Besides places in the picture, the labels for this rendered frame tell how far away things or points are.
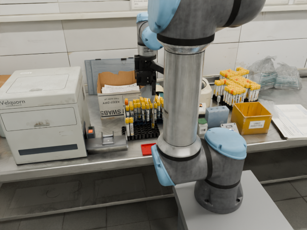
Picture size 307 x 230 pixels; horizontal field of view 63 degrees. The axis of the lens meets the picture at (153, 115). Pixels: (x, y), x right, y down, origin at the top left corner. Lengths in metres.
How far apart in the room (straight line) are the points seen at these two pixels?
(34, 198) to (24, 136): 0.87
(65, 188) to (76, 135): 0.88
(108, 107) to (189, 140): 0.73
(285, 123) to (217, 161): 0.73
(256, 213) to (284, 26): 1.29
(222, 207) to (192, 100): 0.37
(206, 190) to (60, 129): 0.57
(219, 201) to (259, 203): 0.14
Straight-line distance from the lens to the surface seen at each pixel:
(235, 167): 0.73
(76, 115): 0.97
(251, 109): 1.34
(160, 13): 0.46
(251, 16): 0.54
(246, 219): 0.83
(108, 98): 1.26
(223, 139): 0.71
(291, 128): 1.34
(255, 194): 0.91
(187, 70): 0.52
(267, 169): 2.04
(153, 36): 0.83
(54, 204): 1.79
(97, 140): 1.10
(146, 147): 1.10
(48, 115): 0.99
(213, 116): 1.20
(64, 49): 1.55
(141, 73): 1.00
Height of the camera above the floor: 1.55
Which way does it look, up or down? 31 degrees down
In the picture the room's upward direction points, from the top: 1 degrees counter-clockwise
